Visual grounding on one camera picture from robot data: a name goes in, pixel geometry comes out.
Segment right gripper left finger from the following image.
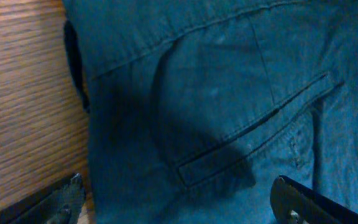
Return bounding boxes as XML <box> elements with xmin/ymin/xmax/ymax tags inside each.
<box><xmin>0</xmin><ymin>173</ymin><xmax>86</xmax><ymax>224</ymax></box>

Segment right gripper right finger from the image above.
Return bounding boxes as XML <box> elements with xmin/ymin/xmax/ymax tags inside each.
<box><xmin>270</xmin><ymin>175</ymin><xmax>358</xmax><ymax>224</ymax></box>

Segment navy blue shorts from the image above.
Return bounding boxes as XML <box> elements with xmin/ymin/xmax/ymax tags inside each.
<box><xmin>63</xmin><ymin>0</ymin><xmax>358</xmax><ymax>223</ymax></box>

